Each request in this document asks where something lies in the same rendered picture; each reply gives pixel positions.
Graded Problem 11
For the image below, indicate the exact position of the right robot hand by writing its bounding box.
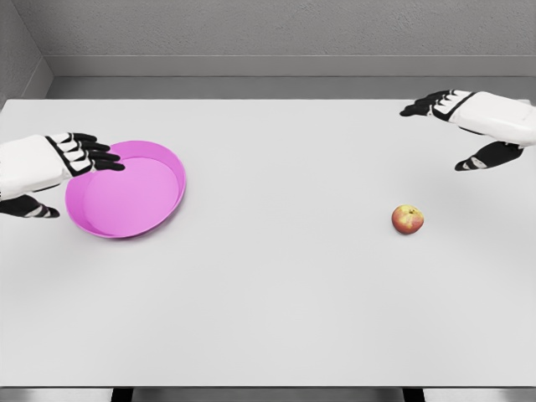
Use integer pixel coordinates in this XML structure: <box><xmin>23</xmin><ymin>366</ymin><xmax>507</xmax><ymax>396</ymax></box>
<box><xmin>399</xmin><ymin>89</ymin><xmax>536</xmax><ymax>172</ymax></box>

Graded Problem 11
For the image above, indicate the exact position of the pink round plate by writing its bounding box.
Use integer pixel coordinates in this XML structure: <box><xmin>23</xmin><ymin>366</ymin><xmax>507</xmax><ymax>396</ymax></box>
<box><xmin>64</xmin><ymin>140</ymin><xmax>187</xmax><ymax>240</ymax></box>

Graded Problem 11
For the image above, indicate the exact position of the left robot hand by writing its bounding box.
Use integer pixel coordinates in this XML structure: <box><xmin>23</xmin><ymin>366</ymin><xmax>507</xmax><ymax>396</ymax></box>
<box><xmin>0</xmin><ymin>132</ymin><xmax>126</xmax><ymax>219</ymax></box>

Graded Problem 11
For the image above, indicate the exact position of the red yellow apple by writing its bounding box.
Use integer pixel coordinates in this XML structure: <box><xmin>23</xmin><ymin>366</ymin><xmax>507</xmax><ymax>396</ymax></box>
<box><xmin>391</xmin><ymin>204</ymin><xmax>425</xmax><ymax>235</ymax></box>

